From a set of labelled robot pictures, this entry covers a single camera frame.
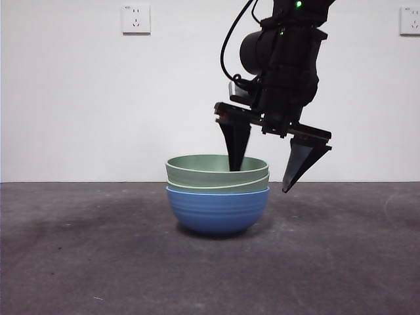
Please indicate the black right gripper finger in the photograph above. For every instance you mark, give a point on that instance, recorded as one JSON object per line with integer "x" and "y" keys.
{"x": 300, "y": 160}
{"x": 236, "y": 144}

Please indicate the white wall socket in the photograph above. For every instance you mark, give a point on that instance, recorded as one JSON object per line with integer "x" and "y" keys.
{"x": 136, "y": 19}
{"x": 411, "y": 21}

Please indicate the green ribbed bowl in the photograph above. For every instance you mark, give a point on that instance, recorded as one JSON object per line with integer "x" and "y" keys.
{"x": 249, "y": 186}
{"x": 197, "y": 172}

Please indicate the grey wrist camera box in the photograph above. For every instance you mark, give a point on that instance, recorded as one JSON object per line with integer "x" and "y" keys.
{"x": 243, "y": 93}

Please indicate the blue ribbed bowl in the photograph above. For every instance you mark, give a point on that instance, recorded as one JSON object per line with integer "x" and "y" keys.
{"x": 216, "y": 213}

